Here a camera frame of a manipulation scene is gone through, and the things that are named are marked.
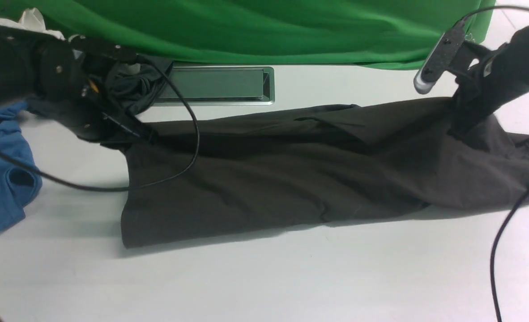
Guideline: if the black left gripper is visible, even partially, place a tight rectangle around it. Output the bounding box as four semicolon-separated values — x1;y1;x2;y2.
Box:
37;40;158;144

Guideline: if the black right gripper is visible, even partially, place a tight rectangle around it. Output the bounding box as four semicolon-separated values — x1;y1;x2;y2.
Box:
448;26;529;139

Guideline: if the gray long sleeve shirt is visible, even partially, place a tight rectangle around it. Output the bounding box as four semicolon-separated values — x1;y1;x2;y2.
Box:
120;97;529;249

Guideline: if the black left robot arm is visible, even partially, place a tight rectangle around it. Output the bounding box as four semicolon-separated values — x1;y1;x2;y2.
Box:
0;25;157;145

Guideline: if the dark teal crumpled shirt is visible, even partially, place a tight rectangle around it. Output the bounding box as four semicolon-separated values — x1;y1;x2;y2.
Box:
25;56;174;121

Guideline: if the blue crumpled shirt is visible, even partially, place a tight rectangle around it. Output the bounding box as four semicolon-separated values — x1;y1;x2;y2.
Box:
0;102;42;233

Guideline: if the white crumpled cloth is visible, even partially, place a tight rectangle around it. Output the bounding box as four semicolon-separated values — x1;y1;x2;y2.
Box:
0;8;66;41

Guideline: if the green backdrop cloth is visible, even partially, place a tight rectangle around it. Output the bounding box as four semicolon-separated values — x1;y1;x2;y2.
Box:
0;0;495;70

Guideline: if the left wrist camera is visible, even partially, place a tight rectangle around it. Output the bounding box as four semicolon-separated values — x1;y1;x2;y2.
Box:
68;35;138;64

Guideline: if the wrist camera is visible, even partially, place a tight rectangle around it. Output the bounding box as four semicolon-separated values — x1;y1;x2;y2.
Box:
413;20;465;94
68;35;138;64

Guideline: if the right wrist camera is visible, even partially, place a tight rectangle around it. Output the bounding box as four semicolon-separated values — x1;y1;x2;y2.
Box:
413;20;465;94

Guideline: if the black right camera cable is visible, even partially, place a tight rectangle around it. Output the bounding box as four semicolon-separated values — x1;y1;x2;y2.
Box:
459;5;529;322

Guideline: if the black camera cable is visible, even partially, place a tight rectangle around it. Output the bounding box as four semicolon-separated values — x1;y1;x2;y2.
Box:
0;63;201;322
459;5;529;322

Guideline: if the black left camera cable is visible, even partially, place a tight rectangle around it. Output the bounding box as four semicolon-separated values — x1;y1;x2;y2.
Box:
0;63;201;322

